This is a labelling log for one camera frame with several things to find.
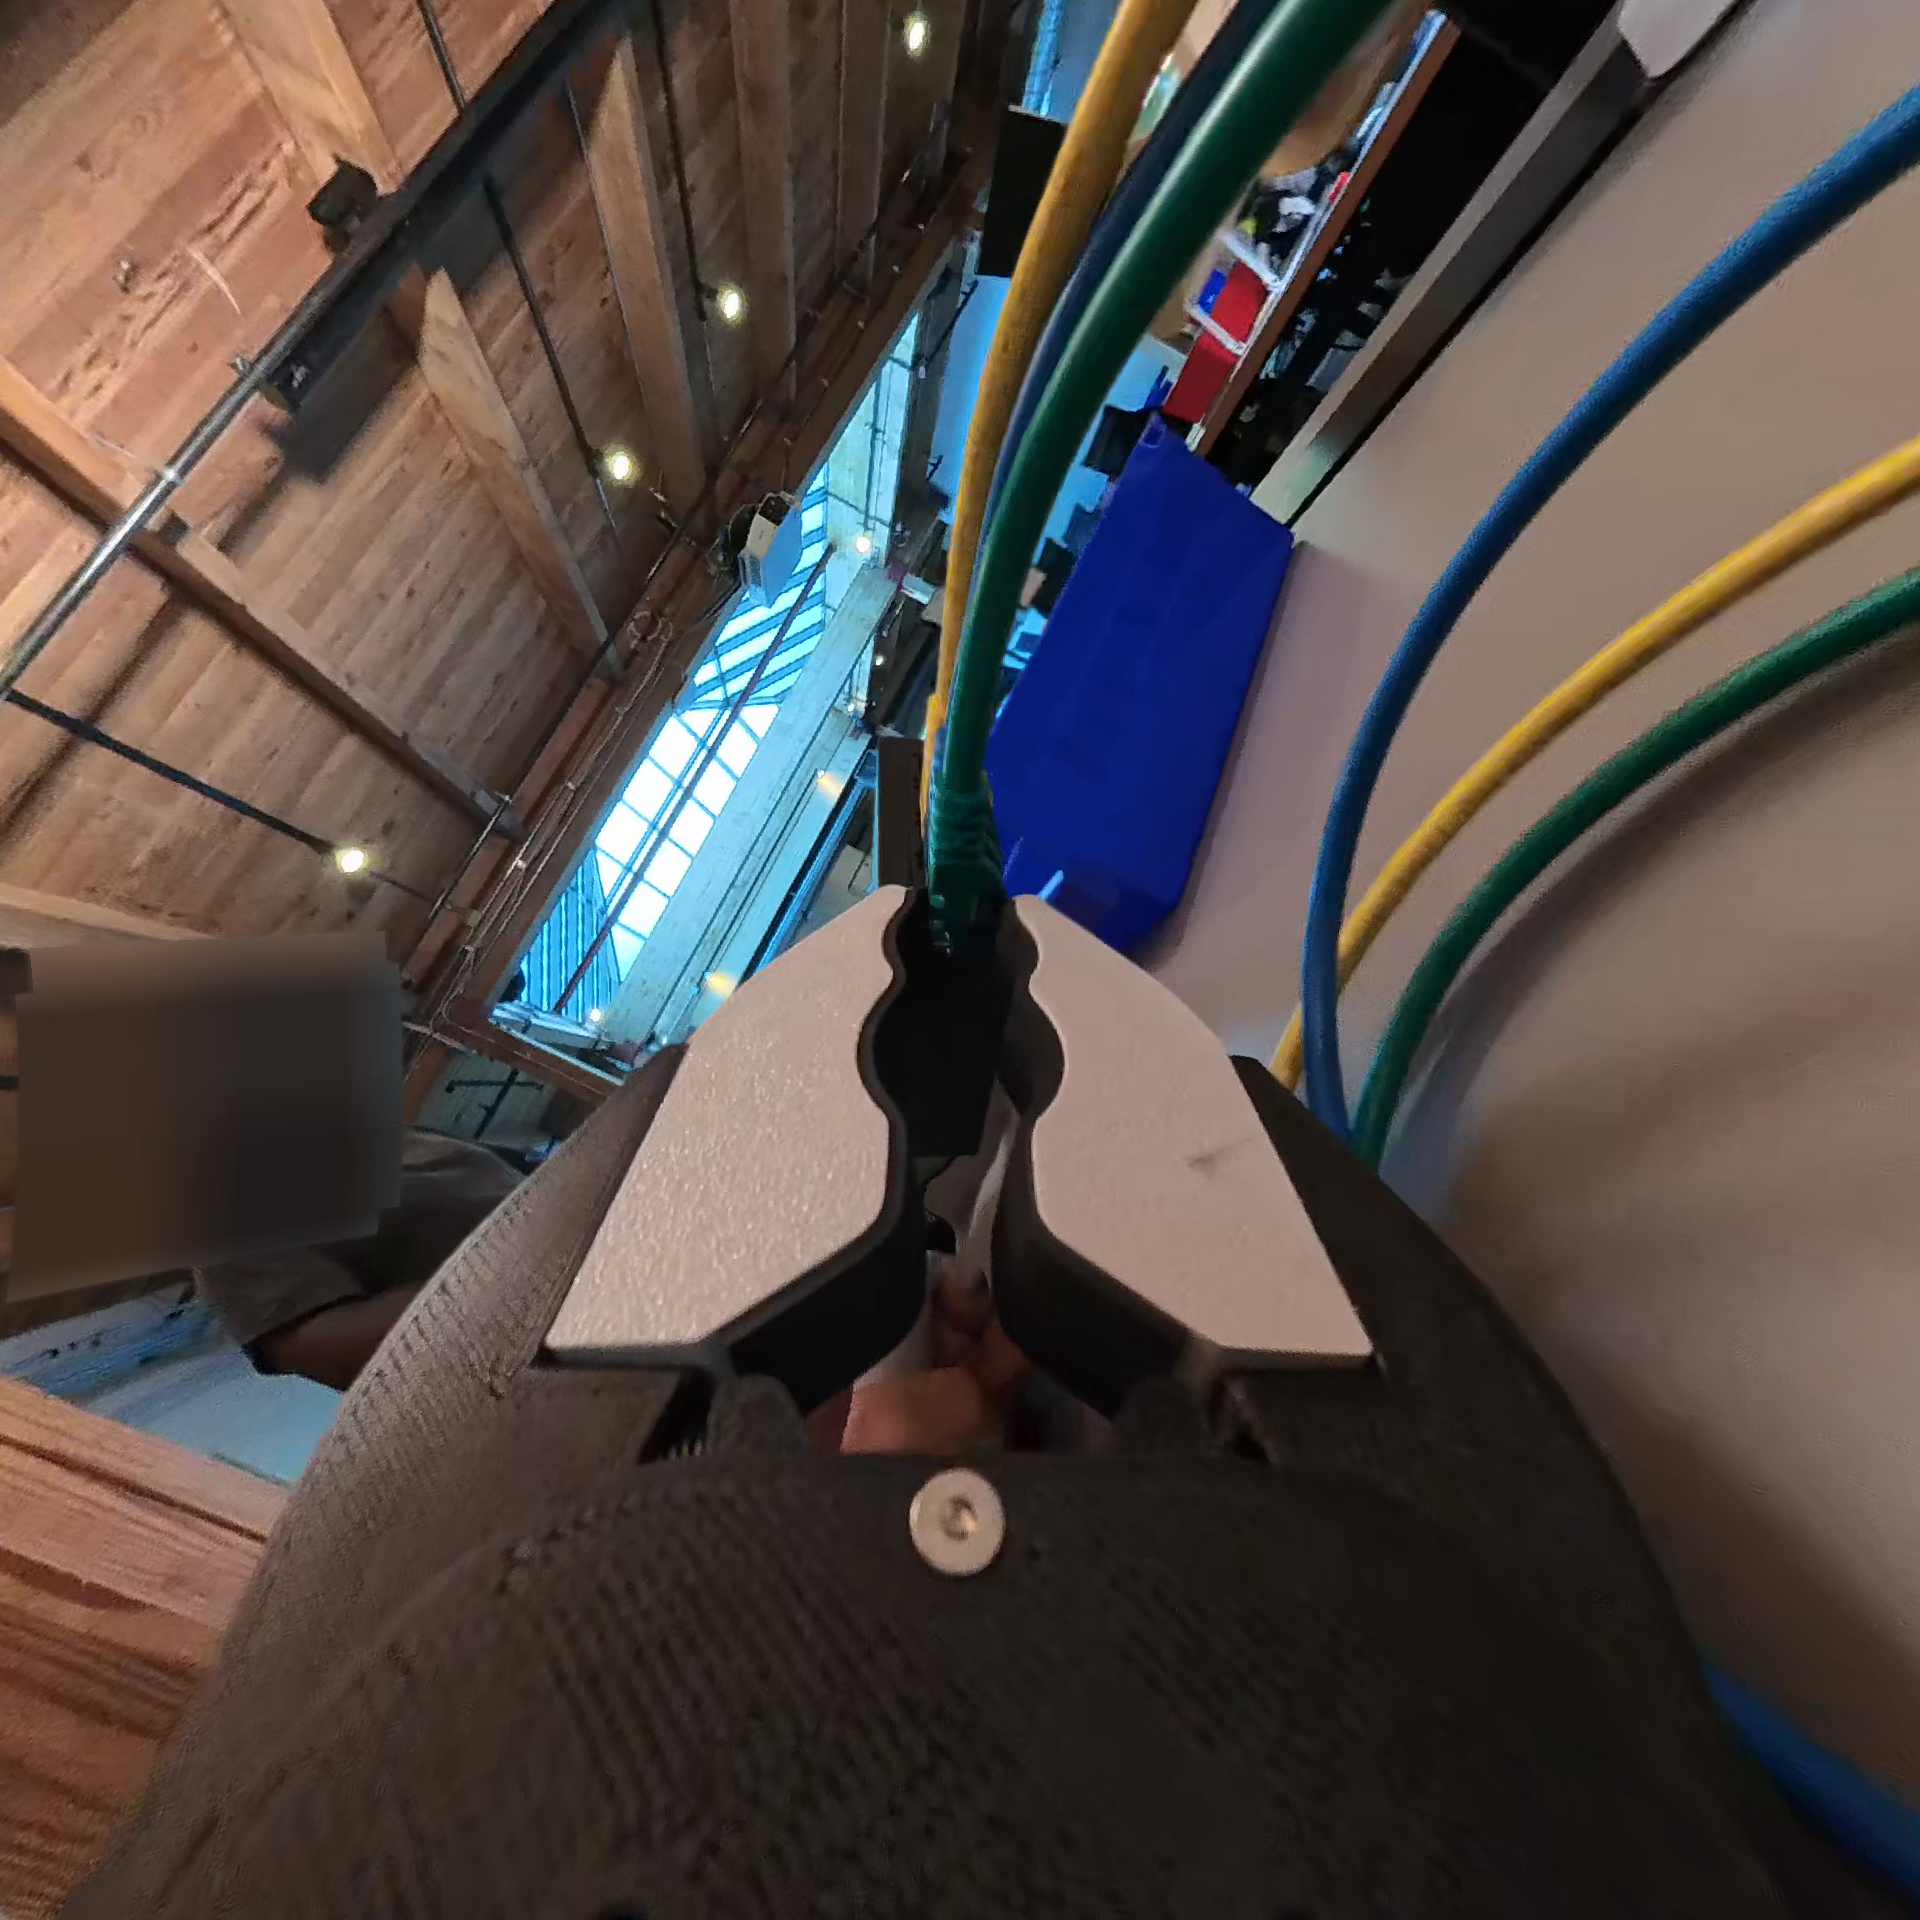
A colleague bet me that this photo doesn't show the yellow ethernet cable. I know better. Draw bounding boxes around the yellow ethernet cable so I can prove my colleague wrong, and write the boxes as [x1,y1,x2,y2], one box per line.
[918,0,1920,1095]

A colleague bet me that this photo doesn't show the person's left hand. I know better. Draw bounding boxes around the person's left hand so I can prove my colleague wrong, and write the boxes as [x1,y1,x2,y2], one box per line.
[836,1266,1089,1454]

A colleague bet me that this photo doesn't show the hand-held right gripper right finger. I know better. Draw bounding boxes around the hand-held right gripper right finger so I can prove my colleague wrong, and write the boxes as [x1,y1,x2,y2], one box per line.
[995,894,1375,1414]

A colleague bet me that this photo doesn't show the black speaker box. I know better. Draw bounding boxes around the black speaker box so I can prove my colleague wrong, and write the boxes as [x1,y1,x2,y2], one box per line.
[983,105,1069,279]

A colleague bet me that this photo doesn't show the green ethernet cable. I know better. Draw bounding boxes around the green ethernet cable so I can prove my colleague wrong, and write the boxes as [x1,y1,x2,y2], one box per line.
[918,0,1920,1168]

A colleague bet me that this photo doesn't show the white ceiling heater unit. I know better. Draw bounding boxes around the white ceiling heater unit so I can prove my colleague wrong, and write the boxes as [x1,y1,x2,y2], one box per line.
[732,490,804,605]

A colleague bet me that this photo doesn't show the red storage bin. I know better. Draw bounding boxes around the red storage bin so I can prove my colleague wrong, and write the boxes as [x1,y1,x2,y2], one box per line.
[1162,263,1279,429]

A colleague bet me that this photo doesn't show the blue ethernet cable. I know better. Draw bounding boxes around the blue ethernet cable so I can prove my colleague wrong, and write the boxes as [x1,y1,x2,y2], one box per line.
[983,0,1920,1898]

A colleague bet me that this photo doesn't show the blue plastic bin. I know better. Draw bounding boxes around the blue plastic bin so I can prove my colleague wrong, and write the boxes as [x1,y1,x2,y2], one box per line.
[983,415,1297,953]

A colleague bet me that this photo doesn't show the wooden beam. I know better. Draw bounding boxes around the wooden beam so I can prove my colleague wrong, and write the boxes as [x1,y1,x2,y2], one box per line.
[0,1376,291,1884]

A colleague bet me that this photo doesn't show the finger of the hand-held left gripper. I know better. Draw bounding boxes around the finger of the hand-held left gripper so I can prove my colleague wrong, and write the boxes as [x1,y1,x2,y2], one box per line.
[929,1130,1010,1295]

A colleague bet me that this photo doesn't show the large window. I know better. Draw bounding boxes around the large window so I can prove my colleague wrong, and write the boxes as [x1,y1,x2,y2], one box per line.
[502,322,924,1052]

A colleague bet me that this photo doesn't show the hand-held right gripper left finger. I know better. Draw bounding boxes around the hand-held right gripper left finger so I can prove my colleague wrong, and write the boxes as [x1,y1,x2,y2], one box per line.
[545,881,929,1407]

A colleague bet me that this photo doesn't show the silver ceiling pipe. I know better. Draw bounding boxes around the silver ceiling pipe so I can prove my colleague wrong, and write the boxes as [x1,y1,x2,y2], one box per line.
[0,322,324,676]

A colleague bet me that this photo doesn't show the black network switch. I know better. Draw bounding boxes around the black network switch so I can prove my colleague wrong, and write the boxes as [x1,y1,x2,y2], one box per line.
[874,732,1004,1160]

